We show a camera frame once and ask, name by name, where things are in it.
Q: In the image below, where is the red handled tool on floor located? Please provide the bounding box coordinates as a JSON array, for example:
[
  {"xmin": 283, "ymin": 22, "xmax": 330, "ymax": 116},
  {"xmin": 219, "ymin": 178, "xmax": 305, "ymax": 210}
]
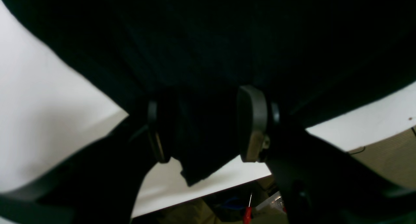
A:
[{"xmin": 242, "ymin": 193, "xmax": 253, "ymax": 224}]

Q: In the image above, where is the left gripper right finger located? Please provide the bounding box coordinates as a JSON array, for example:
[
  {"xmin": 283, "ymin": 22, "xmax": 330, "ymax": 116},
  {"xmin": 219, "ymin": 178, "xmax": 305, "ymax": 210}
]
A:
[{"xmin": 237, "ymin": 85, "xmax": 415, "ymax": 224}]

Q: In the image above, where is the black graphic T-shirt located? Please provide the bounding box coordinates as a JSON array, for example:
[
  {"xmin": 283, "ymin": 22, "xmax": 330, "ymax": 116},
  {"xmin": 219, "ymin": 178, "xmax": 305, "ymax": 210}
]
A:
[{"xmin": 2, "ymin": 0, "xmax": 415, "ymax": 186}]

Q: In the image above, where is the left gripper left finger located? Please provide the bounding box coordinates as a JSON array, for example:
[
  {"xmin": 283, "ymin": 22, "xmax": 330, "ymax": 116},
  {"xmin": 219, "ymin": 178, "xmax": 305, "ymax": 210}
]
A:
[{"xmin": 1, "ymin": 100, "xmax": 171, "ymax": 224}]

